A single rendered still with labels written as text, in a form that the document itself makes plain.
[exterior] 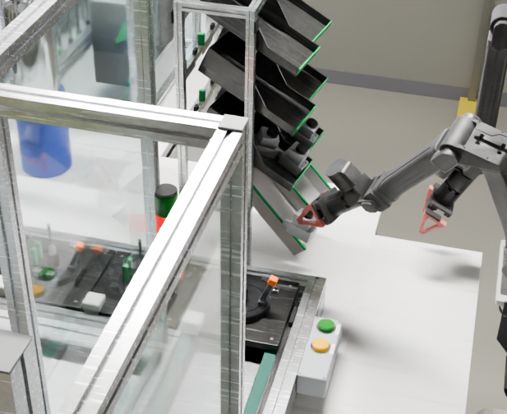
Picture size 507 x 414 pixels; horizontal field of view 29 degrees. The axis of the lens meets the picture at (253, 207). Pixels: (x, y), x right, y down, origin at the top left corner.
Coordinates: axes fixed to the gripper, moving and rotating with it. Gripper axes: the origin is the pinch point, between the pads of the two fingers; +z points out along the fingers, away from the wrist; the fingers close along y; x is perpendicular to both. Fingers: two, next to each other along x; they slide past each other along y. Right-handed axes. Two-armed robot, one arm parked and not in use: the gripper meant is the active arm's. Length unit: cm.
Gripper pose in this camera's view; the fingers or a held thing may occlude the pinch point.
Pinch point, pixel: (304, 217)
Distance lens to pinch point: 245.6
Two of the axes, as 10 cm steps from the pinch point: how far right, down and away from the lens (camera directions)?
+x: 4.8, 8.7, 1.2
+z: -7.3, 3.2, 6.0
